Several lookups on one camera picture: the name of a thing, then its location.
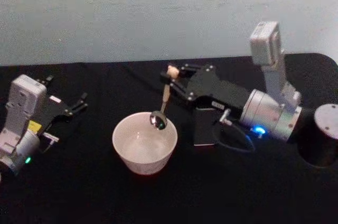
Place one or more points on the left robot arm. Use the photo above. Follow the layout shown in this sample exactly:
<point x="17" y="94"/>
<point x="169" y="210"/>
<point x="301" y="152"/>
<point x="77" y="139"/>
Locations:
<point x="18" y="107"/>

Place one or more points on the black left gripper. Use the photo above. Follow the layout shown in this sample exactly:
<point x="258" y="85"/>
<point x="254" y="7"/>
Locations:
<point x="55" y="113"/>

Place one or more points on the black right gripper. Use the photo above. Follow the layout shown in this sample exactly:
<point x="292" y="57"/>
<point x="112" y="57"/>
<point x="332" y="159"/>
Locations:
<point x="211" y="86"/>

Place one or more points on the white ceramic bowl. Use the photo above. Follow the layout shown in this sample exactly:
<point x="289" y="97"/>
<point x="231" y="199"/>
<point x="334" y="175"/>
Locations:
<point x="144" y="152"/>

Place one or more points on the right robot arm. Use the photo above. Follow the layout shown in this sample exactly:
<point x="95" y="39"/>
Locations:
<point x="266" y="110"/>

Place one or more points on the black rectangular box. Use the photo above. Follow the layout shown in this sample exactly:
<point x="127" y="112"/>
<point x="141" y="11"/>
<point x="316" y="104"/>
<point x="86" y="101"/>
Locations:
<point x="204" y="129"/>

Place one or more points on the black table cloth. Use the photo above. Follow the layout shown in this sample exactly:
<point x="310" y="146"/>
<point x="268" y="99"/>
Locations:
<point x="89" y="197"/>

